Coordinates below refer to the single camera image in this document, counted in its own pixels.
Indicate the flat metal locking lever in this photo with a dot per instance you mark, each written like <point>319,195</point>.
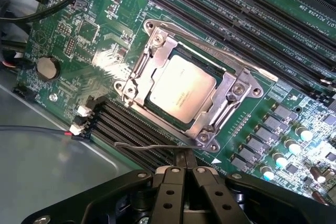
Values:
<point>252,69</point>

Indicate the green motherboard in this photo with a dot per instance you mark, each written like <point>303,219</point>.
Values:
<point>126,3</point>

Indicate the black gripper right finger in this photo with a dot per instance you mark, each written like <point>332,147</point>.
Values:
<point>212,197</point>

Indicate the silver CPU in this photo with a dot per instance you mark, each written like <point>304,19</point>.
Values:
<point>181,87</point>

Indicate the black RAM slot white latch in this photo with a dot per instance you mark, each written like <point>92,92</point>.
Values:
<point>107,138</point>
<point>118,120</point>

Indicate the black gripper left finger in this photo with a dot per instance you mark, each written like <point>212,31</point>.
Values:
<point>170,195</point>

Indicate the silver metal socket cover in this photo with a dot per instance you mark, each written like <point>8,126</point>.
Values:
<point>162,48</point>

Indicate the black flat edge connector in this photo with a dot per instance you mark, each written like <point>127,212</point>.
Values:
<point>23,93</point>

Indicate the silver cylinder capacitor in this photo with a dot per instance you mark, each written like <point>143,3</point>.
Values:
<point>267,172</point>
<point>292,146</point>
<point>280,159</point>
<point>305,133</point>

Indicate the silver motherboard screw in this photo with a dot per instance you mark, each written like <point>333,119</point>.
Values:
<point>53,97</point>

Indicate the CPU socket with metal bracket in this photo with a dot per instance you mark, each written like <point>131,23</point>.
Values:
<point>210,144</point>

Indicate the silver coin cell battery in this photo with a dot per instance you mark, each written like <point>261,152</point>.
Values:
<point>47,68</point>

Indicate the grey metal PC case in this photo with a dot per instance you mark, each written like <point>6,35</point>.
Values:
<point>39,169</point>

